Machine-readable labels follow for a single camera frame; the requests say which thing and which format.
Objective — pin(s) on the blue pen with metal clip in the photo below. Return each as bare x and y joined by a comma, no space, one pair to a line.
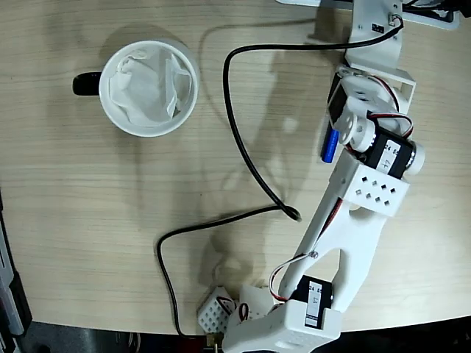
330,150

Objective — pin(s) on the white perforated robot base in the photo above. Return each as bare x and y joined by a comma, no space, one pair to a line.
211,316

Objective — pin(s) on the crumpled white tissue paper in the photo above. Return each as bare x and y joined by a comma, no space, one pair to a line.
143,92

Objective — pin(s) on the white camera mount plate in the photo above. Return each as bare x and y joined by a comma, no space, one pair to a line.
371,36

